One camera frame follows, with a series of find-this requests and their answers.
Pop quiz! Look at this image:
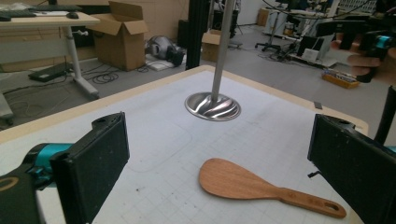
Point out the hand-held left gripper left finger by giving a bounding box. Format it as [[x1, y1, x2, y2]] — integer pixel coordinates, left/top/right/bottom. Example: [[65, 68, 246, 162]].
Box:
[[49, 111, 130, 224]]

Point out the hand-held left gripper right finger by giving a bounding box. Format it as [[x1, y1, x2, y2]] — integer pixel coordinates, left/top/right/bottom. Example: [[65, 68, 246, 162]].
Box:
[[307, 113, 396, 224]]

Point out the wooden rice paddle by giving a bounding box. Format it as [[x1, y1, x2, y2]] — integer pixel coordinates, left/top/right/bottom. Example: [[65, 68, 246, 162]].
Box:
[[199, 158, 347, 219]]

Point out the yellow tray of small parts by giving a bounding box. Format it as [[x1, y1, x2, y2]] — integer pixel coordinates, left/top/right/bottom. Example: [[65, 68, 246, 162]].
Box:
[[321, 68, 361, 90]]

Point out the metal pole with round base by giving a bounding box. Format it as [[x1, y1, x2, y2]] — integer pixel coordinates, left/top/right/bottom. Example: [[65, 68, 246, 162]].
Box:
[[184, 0, 242, 122]]

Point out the large open cardboard box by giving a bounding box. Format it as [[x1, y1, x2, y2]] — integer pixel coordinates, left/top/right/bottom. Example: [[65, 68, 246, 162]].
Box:
[[86, 0, 149, 73]]

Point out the small cardboard box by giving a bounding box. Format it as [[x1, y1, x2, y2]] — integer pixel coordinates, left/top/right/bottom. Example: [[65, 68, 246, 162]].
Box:
[[200, 29, 222, 63]]

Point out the grey and black device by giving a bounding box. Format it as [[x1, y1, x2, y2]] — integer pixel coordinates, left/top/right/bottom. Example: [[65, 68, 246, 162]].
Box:
[[145, 35, 187, 68]]

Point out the black metal column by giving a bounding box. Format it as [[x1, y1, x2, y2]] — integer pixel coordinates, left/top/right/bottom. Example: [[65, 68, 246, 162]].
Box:
[[185, 0, 213, 71]]

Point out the white desk with wooden top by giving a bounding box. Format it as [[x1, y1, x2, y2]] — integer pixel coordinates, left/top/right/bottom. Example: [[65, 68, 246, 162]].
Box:
[[0, 11, 101, 101]]

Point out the black keyboard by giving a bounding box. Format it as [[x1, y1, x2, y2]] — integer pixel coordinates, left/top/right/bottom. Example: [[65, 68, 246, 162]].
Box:
[[0, 8, 37, 22]]

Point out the black sleeved cable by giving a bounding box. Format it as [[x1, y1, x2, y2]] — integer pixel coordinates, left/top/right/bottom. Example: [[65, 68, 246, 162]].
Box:
[[373, 85, 396, 146]]

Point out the coil of black cable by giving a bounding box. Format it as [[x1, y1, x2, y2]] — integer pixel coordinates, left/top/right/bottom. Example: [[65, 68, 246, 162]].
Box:
[[82, 63, 120, 85]]

